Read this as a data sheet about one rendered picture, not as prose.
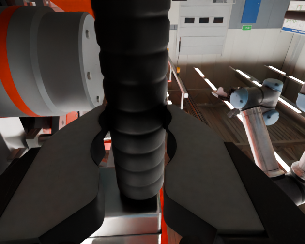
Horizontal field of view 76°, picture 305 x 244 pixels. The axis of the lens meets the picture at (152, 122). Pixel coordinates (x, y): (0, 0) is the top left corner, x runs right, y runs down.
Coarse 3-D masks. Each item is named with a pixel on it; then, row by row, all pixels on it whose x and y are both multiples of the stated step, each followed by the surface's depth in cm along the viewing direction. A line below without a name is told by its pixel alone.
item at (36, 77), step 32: (0, 32) 20; (32, 32) 20; (64, 32) 21; (0, 64) 20; (32, 64) 20; (64, 64) 21; (96, 64) 27; (0, 96) 22; (32, 96) 22; (64, 96) 23; (96, 96) 27
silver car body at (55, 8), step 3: (33, 3) 92; (51, 3) 111; (51, 6) 111; (54, 6) 115; (57, 6) 119; (54, 9) 114; (57, 9) 118; (60, 9) 123; (78, 111) 170; (81, 111) 174; (84, 111) 184; (87, 111) 236; (78, 114) 172; (81, 114) 176; (78, 117) 173
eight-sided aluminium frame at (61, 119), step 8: (16, 0) 42; (24, 0) 42; (32, 0) 43; (40, 0) 42; (48, 0) 45; (40, 120) 48; (48, 120) 52; (56, 120) 48; (64, 120) 52; (48, 128) 51; (56, 128) 48
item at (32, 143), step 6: (30, 132) 36; (36, 132) 36; (42, 132) 37; (108, 132) 38; (30, 138) 35; (36, 138) 35; (42, 138) 36; (108, 138) 38; (30, 144) 35; (36, 144) 35
